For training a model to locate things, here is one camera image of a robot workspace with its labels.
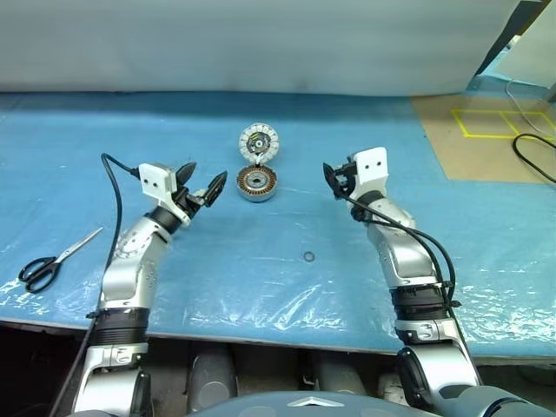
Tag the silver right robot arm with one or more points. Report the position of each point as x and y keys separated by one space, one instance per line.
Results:
x=404 y=256

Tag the silver motor stator copper windings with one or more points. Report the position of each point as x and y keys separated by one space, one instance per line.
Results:
x=257 y=184

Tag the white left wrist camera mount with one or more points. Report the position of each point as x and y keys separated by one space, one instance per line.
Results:
x=154 y=180

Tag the grey robot torso silver chevron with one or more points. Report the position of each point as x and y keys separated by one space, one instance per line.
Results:
x=313 y=404

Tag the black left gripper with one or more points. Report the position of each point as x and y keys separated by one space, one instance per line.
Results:
x=190 y=200

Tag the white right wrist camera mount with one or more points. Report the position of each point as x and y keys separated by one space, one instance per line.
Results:
x=371 y=167

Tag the white foam backdrop sheet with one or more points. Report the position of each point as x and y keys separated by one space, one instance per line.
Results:
x=239 y=43

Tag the brown cardboard sheet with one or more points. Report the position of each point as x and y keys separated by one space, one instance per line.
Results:
x=473 y=156

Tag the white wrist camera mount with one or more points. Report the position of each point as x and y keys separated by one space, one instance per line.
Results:
x=154 y=180
x=371 y=167

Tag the blue plastic table sheet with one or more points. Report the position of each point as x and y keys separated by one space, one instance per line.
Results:
x=260 y=282

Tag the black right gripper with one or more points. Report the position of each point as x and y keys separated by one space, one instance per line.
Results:
x=348 y=179

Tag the dark grey rounded cylinder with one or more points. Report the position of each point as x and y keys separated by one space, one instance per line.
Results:
x=339 y=378
x=213 y=378

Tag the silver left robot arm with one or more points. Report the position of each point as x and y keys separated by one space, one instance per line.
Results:
x=130 y=265

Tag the white round motor rotor cover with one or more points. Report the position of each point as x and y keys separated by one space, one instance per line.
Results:
x=258 y=143

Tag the white upright panel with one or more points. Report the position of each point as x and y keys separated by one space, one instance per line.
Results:
x=532 y=61

